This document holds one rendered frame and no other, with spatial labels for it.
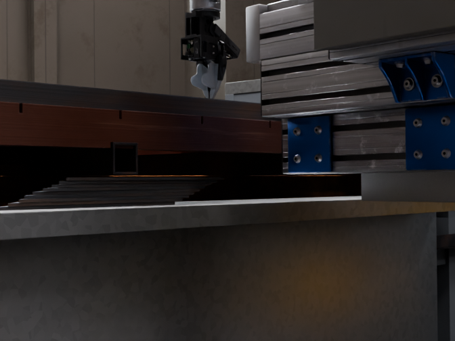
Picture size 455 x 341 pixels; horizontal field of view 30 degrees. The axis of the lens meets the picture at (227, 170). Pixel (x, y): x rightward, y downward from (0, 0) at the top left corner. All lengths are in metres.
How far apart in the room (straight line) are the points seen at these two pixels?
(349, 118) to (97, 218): 0.43
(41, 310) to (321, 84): 0.51
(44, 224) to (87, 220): 0.06
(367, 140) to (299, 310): 0.47
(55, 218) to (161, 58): 10.66
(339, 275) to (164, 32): 10.15
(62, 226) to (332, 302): 0.79
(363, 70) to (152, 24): 10.47
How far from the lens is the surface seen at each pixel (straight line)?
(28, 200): 1.08
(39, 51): 10.48
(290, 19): 1.31
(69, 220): 1.03
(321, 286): 1.65
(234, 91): 2.89
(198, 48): 2.03
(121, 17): 11.36
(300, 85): 1.28
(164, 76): 11.64
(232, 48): 2.12
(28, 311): 1.20
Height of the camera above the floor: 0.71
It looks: 1 degrees up
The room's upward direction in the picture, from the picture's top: 1 degrees counter-clockwise
